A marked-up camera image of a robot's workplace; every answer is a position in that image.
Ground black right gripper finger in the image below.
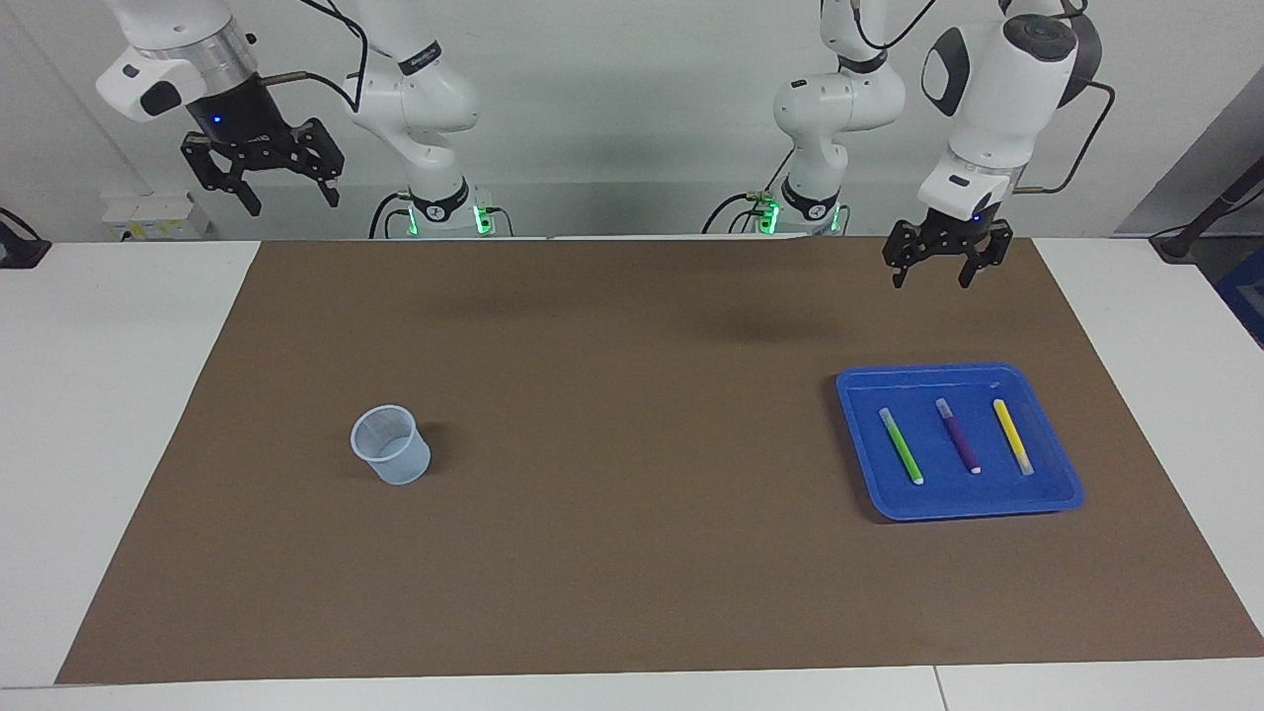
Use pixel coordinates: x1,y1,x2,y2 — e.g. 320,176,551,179
181,133,263,218
291,118,344,206

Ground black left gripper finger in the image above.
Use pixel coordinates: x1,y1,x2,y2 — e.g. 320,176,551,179
958,222,1015,289
884,219,929,289

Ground purple pen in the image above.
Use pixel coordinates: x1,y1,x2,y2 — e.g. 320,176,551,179
934,397,983,475

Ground yellow pen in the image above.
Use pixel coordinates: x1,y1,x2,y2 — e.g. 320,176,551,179
992,398,1035,477

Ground green pen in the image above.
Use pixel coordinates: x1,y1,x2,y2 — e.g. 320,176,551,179
878,407,925,486

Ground black stand with pole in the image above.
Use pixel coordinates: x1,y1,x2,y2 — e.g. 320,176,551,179
1150,158,1264,263

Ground black table clamp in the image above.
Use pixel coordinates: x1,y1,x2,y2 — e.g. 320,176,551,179
0,207,52,270

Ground blue plastic tray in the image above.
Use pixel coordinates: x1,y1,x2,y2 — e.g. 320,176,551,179
835,362,1085,522

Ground blue box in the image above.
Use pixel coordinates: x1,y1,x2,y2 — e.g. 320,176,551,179
1215,247,1264,349

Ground clear plastic cup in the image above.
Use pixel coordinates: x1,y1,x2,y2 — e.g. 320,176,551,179
351,404,433,486

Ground brown table mat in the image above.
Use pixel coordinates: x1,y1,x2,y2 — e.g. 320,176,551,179
54,235,1264,685

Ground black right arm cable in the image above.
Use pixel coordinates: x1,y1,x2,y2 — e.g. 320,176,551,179
259,0,369,112

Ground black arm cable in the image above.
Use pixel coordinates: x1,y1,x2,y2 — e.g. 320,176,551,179
851,0,1117,195
259,0,369,112

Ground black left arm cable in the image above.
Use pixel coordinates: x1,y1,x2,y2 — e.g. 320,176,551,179
851,0,1117,195

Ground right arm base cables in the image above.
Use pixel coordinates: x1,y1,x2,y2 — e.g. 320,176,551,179
369,191,514,240

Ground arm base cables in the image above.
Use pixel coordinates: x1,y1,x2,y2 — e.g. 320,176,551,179
702,148,796,236
369,191,514,240

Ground white wall socket box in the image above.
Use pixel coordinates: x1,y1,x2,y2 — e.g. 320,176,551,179
102,191,210,243

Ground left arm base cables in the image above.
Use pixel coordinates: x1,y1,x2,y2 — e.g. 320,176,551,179
702,148,796,236

